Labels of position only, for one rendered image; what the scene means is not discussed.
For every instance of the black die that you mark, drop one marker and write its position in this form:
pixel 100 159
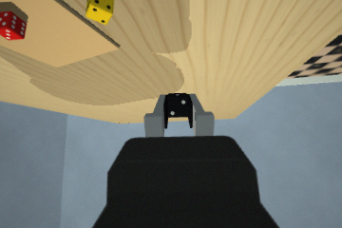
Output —
pixel 177 104

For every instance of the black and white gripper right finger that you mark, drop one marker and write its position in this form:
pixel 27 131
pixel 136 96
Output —
pixel 201 121

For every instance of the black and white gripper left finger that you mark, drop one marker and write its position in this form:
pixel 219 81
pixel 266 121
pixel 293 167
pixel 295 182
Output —
pixel 156 122

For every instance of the red die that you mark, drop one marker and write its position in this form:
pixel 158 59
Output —
pixel 11 26

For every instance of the yellow die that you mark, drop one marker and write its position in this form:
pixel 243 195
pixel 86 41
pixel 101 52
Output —
pixel 99 10

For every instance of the tan flat mat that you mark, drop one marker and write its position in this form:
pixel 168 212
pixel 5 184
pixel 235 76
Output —
pixel 55 34

